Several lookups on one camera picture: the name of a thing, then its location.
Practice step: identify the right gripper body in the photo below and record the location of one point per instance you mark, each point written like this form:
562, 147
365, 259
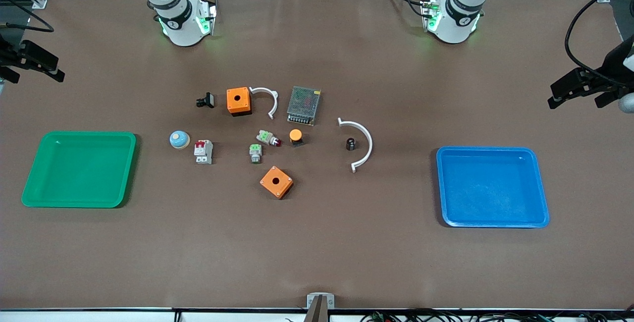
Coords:
7, 54

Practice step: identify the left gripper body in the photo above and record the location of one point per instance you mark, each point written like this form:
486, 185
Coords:
607, 72

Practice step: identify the white red circuit breaker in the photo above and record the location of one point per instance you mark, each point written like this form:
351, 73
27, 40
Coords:
203, 153

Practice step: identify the black cylindrical capacitor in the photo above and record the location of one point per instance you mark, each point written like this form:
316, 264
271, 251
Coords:
350, 144

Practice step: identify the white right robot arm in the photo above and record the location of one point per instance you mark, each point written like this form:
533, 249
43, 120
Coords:
173, 10

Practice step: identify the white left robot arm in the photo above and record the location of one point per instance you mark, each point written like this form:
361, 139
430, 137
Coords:
460, 10

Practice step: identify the green plastic tray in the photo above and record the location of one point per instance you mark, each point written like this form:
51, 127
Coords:
79, 171

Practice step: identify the blue plastic tray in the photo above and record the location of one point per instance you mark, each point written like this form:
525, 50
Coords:
490, 188

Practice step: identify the blue white dome button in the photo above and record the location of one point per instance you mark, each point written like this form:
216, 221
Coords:
179, 139

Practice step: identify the orange button box black base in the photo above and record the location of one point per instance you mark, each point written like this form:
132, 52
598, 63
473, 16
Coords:
270, 183
233, 105

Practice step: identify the large white pipe clamp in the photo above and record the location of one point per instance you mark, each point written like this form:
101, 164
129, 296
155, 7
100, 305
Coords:
353, 167

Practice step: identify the white push button green block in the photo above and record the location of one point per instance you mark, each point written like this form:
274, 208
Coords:
255, 152

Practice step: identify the small white pipe clamp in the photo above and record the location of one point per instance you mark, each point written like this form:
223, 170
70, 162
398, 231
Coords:
271, 115

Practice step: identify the red lens indicator green block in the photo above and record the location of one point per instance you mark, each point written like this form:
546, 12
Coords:
266, 137

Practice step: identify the orange capped black buzzer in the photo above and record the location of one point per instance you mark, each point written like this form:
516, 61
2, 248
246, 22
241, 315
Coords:
295, 135

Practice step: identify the metal mesh power supply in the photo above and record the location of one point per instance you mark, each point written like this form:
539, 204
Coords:
303, 104

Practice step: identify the brown table cover mat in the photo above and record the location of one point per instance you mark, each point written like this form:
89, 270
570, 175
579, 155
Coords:
317, 247

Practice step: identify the small black switch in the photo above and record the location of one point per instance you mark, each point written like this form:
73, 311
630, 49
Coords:
207, 100

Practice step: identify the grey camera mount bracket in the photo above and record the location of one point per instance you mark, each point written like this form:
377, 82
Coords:
320, 302

